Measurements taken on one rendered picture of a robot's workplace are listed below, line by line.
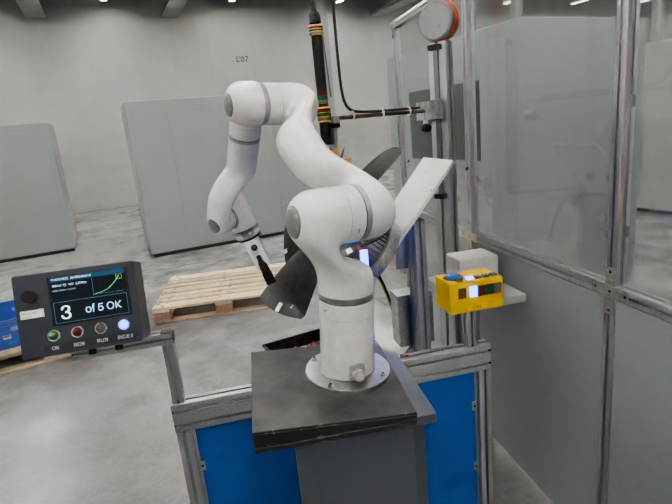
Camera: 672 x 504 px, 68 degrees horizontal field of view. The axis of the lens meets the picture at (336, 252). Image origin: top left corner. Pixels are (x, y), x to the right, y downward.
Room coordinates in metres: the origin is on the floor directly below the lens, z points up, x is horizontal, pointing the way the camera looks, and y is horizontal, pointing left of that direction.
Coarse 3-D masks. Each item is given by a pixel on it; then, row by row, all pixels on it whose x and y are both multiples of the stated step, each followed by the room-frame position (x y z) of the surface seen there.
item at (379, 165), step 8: (384, 152) 1.58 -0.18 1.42; (392, 152) 1.66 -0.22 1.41; (400, 152) 1.72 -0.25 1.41; (376, 160) 1.60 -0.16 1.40; (384, 160) 1.66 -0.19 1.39; (392, 160) 1.72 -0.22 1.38; (368, 168) 1.62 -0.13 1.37; (376, 168) 1.67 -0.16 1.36; (384, 168) 1.71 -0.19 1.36; (376, 176) 1.72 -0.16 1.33
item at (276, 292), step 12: (300, 252) 1.69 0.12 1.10; (288, 264) 1.68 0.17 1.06; (300, 264) 1.66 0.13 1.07; (312, 264) 1.64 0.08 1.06; (276, 276) 1.67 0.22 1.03; (288, 276) 1.64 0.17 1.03; (300, 276) 1.63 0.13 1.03; (312, 276) 1.62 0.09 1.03; (276, 288) 1.64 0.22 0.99; (288, 288) 1.61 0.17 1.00; (300, 288) 1.60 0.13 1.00; (312, 288) 1.59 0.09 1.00; (264, 300) 1.64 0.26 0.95; (276, 300) 1.61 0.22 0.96; (288, 300) 1.58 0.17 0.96; (300, 300) 1.57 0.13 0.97; (288, 312) 1.55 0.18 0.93; (300, 312) 1.53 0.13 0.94
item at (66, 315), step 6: (72, 300) 1.09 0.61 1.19; (54, 306) 1.08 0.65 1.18; (60, 306) 1.08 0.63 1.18; (66, 306) 1.08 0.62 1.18; (72, 306) 1.09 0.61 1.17; (54, 312) 1.08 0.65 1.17; (60, 312) 1.08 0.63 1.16; (66, 312) 1.08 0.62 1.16; (72, 312) 1.08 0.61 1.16; (60, 318) 1.07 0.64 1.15; (66, 318) 1.08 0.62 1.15; (72, 318) 1.08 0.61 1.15; (78, 318) 1.08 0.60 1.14
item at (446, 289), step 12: (444, 276) 1.35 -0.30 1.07; (492, 276) 1.31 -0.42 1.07; (444, 288) 1.31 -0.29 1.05; (456, 288) 1.28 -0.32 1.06; (468, 288) 1.29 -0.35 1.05; (444, 300) 1.31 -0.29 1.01; (456, 300) 1.28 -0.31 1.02; (468, 300) 1.29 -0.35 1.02; (480, 300) 1.29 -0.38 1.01; (492, 300) 1.30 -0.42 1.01; (456, 312) 1.28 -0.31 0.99
